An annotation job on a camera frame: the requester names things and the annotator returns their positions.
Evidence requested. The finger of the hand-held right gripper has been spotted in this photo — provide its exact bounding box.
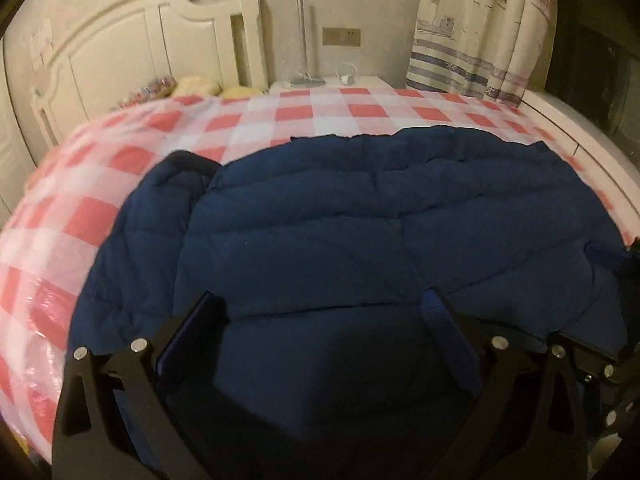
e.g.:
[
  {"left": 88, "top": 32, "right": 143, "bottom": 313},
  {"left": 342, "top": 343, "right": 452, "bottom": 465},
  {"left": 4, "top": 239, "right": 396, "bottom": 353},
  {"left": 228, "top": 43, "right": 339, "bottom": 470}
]
[
  {"left": 590, "top": 241, "right": 640, "bottom": 277},
  {"left": 559, "top": 327, "right": 640, "bottom": 443}
]

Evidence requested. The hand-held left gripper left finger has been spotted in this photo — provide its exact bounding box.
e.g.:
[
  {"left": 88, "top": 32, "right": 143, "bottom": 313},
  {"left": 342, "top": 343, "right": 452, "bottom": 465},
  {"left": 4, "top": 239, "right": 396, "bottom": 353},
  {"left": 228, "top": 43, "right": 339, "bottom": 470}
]
[{"left": 52, "top": 290, "right": 228, "bottom": 480}]

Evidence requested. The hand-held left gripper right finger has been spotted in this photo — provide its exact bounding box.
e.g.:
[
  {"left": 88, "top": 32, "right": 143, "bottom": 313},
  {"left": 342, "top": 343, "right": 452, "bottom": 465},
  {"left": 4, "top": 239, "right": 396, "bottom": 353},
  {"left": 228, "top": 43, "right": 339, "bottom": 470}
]
[{"left": 421, "top": 287, "right": 592, "bottom": 480}]

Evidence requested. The navy quilted jacket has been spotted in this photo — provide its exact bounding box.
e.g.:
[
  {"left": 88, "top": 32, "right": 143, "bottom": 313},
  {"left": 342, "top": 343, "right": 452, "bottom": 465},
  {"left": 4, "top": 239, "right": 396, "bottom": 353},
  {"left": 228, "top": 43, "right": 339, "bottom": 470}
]
[{"left": 67, "top": 125, "right": 632, "bottom": 480}]

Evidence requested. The white window ledge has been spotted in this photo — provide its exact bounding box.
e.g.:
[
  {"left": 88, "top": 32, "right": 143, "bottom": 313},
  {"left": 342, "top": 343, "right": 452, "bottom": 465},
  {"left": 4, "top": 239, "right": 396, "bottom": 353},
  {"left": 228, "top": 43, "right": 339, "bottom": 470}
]
[{"left": 520, "top": 87, "right": 640, "bottom": 233}]

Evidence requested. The pink checked bed sheet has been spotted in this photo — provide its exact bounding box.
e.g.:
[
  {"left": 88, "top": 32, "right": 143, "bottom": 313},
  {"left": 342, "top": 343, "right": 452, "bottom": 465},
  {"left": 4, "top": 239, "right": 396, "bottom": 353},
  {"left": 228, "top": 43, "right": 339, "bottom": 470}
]
[{"left": 0, "top": 86, "right": 640, "bottom": 466}]

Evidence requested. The pale yellow pillow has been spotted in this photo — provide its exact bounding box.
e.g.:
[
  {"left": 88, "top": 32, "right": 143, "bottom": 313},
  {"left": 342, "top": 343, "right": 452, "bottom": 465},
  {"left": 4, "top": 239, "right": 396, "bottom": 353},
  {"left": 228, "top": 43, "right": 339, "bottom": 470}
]
[
  {"left": 221, "top": 86, "right": 263, "bottom": 101},
  {"left": 172, "top": 76, "right": 223, "bottom": 98}
]

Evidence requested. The red patterned pillow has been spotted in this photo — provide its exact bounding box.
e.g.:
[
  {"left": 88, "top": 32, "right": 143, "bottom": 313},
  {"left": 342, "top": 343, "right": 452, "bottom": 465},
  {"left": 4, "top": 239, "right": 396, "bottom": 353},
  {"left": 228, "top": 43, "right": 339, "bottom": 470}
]
[{"left": 117, "top": 75, "right": 178, "bottom": 110}]

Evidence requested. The white wardrobe door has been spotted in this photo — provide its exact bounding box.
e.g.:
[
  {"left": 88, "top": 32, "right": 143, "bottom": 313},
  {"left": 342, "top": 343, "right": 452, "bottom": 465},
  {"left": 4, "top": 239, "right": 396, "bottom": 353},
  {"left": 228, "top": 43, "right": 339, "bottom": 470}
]
[{"left": 0, "top": 95, "right": 32, "bottom": 216}]

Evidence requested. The white printed curtain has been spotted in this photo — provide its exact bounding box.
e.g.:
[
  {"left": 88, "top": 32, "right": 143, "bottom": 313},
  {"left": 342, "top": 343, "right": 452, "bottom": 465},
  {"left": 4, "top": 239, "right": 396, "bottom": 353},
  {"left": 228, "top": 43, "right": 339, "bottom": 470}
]
[{"left": 406, "top": 0, "right": 560, "bottom": 107}]

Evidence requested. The white nightstand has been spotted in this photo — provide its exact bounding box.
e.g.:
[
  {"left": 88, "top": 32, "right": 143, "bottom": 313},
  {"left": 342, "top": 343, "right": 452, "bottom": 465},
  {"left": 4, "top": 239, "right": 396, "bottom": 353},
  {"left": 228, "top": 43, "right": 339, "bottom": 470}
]
[{"left": 269, "top": 75, "right": 393, "bottom": 93}]

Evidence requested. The white wooden headboard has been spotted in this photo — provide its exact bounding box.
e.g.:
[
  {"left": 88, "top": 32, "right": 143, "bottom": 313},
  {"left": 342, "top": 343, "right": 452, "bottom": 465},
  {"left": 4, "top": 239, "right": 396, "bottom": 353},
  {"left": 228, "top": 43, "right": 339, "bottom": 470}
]
[{"left": 30, "top": 0, "right": 268, "bottom": 136}]

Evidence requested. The slim white desk lamp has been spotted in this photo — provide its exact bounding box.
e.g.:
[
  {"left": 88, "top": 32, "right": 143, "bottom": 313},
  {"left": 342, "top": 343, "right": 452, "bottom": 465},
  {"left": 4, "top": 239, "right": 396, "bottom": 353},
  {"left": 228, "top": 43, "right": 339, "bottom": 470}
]
[{"left": 290, "top": 0, "right": 327, "bottom": 87}]

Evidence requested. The brass wall switch panel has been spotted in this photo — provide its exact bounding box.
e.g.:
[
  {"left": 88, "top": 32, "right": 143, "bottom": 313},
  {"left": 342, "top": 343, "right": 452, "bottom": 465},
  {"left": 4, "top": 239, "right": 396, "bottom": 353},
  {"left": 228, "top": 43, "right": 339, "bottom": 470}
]
[{"left": 321, "top": 27, "right": 362, "bottom": 48}]

